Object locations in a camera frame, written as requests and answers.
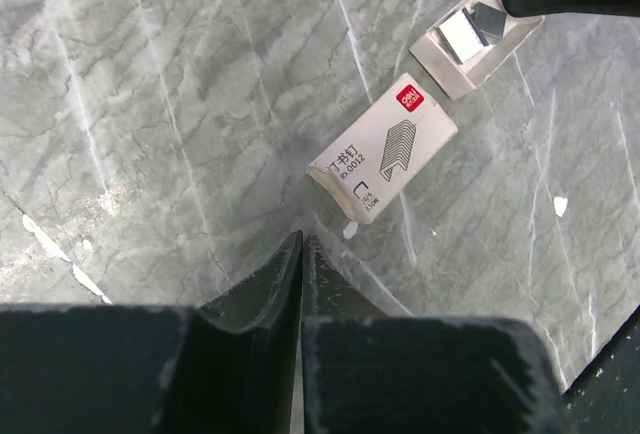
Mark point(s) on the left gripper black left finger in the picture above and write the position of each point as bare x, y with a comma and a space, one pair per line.
224, 367

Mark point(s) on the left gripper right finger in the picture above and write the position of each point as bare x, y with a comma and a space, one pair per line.
367, 372

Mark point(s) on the metal staple strip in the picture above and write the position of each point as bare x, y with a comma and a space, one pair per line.
489, 22

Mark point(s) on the small white staple box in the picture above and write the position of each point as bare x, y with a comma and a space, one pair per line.
458, 80

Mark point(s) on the metal staple block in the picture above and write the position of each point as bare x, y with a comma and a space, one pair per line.
460, 35

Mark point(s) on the staple box with red mark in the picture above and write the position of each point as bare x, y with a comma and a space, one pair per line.
371, 162

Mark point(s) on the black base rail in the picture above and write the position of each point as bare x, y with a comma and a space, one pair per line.
604, 398

